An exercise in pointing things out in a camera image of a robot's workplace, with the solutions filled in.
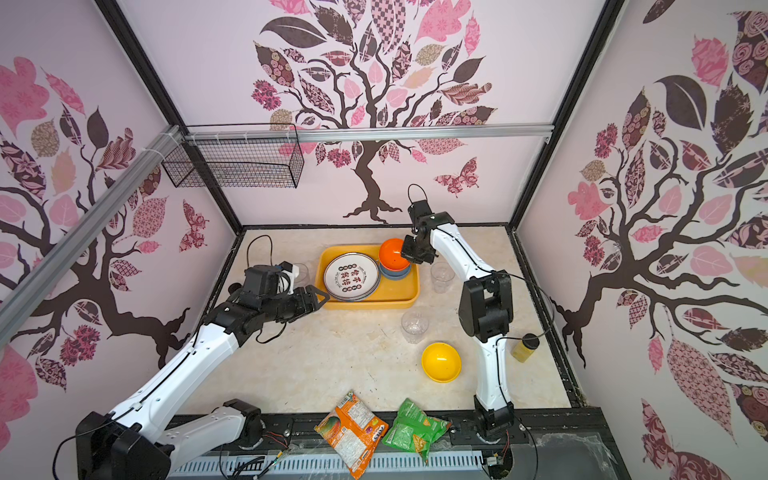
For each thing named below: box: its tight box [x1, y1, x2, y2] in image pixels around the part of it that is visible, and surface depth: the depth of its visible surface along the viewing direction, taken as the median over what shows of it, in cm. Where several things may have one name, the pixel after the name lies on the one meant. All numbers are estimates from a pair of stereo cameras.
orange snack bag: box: [314, 390, 389, 480], surface depth 73 cm
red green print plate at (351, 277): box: [323, 252, 381, 302], surface depth 103 cm
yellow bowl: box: [421, 342, 463, 384], surface depth 85 cm
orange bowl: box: [378, 238, 410, 271], surface depth 96 cm
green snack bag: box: [382, 398, 452, 464], surface depth 71 cm
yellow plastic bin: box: [315, 244, 420, 310], surface depth 102 cm
